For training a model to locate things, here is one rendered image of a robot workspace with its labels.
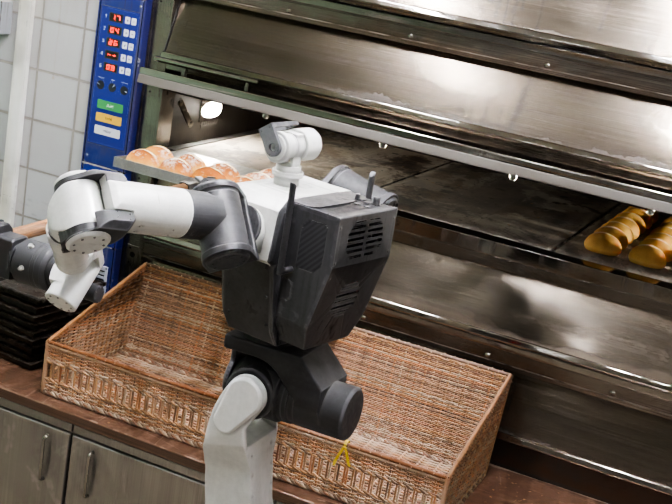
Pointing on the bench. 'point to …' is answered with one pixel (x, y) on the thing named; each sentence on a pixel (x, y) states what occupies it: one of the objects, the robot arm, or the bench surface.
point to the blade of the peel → (170, 171)
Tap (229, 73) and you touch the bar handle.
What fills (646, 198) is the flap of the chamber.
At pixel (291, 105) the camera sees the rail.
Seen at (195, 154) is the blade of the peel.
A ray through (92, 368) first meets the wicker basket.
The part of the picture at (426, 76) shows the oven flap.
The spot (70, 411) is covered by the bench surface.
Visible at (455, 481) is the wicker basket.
